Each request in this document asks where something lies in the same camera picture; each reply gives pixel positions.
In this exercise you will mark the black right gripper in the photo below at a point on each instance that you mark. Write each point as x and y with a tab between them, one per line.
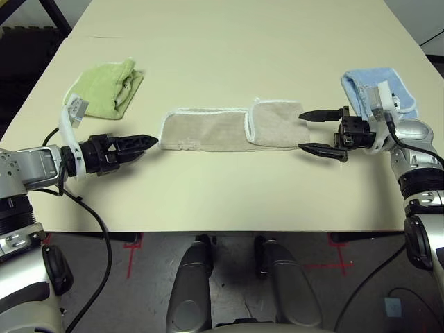
357	133

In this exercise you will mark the black foam floor mat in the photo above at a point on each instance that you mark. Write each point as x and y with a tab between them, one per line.
21	52

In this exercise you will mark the red floor tape mark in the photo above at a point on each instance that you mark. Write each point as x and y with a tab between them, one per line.
343	265
130	263

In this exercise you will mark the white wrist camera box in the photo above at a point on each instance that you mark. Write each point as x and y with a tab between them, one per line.
385	93
76	107

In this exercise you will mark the grey power adapter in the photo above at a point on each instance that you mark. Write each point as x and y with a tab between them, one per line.
393	307

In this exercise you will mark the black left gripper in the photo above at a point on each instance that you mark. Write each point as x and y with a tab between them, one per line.
97	152

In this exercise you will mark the black metal frame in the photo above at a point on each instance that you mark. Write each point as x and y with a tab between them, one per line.
59	14

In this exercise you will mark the beige robot torso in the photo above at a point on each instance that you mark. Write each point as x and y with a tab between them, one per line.
267	329

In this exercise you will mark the beige towel white trim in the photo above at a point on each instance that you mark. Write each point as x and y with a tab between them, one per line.
215	132

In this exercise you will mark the blue folded towel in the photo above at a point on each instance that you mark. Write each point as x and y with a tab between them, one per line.
367	79

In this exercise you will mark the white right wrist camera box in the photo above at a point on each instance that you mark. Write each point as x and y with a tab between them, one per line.
385	93

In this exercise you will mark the green folded towel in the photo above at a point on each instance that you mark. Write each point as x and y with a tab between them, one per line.
100	86

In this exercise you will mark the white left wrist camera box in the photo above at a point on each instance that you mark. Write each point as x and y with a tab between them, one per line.
76	107

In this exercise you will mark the grey robot right leg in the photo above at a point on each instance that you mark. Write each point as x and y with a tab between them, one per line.
291	281

